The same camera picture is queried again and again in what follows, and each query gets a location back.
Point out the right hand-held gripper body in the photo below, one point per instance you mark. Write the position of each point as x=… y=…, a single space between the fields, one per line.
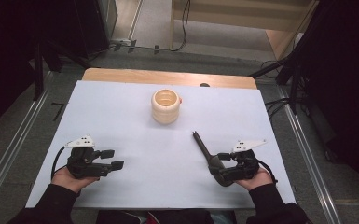
x=245 y=165

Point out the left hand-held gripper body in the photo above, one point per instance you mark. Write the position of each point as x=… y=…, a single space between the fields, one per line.
x=82 y=165

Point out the black comb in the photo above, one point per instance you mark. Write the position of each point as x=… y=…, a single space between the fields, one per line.
x=213 y=161

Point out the cream ribbed cup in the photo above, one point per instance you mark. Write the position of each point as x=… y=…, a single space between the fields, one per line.
x=165 y=109

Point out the person's right hand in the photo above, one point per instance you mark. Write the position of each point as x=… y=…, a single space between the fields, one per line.
x=256 y=182

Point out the person's left hand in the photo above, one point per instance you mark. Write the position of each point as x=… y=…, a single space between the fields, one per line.
x=66 y=182

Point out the white board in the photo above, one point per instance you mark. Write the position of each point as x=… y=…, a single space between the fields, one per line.
x=155 y=174

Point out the person's lap clothing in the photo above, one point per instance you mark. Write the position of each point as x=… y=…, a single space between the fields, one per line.
x=168 y=217

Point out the wooden table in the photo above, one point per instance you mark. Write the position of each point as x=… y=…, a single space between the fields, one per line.
x=168 y=77

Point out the black tripod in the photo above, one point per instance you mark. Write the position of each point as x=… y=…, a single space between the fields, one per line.
x=293 y=74

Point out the black stand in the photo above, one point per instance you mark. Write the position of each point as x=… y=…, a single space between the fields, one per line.
x=38 y=68

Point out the power strip with plugs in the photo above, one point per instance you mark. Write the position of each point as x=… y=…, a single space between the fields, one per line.
x=124 y=44

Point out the dark cabinet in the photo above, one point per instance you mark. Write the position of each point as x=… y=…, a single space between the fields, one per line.
x=96 y=25

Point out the light wooden shelf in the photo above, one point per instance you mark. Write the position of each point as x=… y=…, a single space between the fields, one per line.
x=230 y=21

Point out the metal floor rail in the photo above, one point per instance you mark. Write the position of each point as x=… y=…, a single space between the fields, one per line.
x=15 y=143
x=310 y=161

